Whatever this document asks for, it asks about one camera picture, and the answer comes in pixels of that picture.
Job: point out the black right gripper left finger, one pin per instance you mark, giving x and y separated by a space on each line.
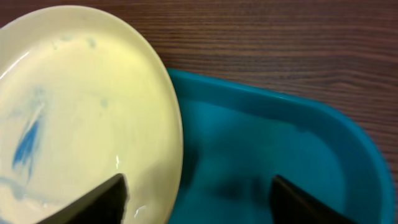
104 204

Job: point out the yellow plate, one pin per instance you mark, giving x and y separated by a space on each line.
83 97

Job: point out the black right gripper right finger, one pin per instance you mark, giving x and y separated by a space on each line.
290 204

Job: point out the teal serving tray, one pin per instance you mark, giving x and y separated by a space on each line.
238 137

